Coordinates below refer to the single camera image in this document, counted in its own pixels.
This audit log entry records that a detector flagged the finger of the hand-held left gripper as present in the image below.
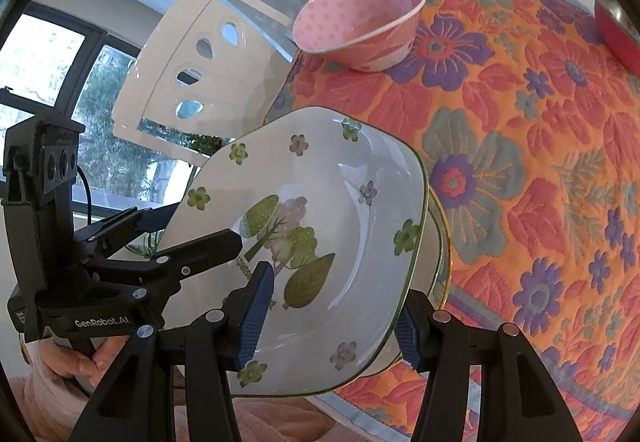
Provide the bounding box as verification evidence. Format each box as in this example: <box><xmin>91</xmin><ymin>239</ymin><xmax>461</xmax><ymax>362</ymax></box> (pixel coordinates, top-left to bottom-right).
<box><xmin>85</xmin><ymin>228</ymin><xmax>243</xmax><ymax>303</ymax></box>
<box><xmin>75</xmin><ymin>204</ymin><xmax>178</xmax><ymax>263</ymax></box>

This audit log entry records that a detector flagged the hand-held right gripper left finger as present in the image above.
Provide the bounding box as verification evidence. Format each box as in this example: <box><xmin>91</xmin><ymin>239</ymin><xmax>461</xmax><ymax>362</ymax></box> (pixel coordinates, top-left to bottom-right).
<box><xmin>67</xmin><ymin>262</ymin><xmax>276</xmax><ymax>442</ymax></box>

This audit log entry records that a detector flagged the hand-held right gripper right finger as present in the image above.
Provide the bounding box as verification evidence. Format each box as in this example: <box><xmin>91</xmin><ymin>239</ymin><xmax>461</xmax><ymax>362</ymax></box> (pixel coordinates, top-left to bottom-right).
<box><xmin>392</xmin><ymin>289</ymin><xmax>583</xmax><ymax>442</ymax></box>

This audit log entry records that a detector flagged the square tree print plate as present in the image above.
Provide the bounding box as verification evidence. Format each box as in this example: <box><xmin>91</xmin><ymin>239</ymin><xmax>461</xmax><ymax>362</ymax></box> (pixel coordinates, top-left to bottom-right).
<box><xmin>155</xmin><ymin>106</ymin><xmax>430</xmax><ymax>398</ymax></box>
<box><xmin>360</xmin><ymin>194</ymin><xmax>446</xmax><ymax>378</ymax></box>

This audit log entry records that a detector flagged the round blue floral plate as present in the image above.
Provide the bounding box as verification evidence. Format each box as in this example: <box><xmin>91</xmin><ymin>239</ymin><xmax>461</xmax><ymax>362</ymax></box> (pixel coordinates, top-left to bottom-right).
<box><xmin>350</xmin><ymin>199</ymin><xmax>453</xmax><ymax>380</ymax></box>

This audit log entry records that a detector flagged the pink dotted ceramic bowl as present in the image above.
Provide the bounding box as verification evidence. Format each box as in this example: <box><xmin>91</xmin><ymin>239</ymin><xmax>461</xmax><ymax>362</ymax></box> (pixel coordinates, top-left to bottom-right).
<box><xmin>291</xmin><ymin>0</ymin><xmax>427</xmax><ymax>72</ymax></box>

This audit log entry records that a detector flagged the magenta steel bowl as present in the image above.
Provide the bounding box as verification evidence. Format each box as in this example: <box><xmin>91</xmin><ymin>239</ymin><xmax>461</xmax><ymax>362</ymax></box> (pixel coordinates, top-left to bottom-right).
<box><xmin>594</xmin><ymin>0</ymin><xmax>640</xmax><ymax>70</ymax></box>

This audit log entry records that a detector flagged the person's left hand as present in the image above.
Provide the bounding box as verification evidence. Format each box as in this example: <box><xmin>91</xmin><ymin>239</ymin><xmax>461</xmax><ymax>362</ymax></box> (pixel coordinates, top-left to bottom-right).
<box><xmin>49</xmin><ymin>335</ymin><xmax>132</xmax><ymax>386</ymax></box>

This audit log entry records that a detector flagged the white cutout chair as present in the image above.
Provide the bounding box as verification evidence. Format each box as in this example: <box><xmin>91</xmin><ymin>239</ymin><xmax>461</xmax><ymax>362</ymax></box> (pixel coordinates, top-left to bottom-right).
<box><xmin>111</xmin><ymin>0</ymin><xmax>301</xmax><ymax>157</ymax></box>

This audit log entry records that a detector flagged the black framed window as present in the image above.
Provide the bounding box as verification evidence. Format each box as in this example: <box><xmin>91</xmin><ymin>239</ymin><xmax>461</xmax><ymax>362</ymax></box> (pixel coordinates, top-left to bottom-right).
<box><xmin>0</xmin><ymin>2</ymin><xmax>221</xmax><ymax>223</ymax></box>

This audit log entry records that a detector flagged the orange floral table mat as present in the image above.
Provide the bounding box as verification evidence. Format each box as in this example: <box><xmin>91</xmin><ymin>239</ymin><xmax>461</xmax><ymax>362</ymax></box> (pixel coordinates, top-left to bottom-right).
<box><xmin>262</xmin><ymin>0</ymin><xmax>640</xmax><ymax>442</ymax></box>

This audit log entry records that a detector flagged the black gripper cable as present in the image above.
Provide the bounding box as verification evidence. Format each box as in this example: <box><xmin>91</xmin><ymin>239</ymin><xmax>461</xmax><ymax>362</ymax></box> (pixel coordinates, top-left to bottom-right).
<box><xmin>75</xmin><ymin>167</ymin><xmax>93</xmax><ymax>227</ymax></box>

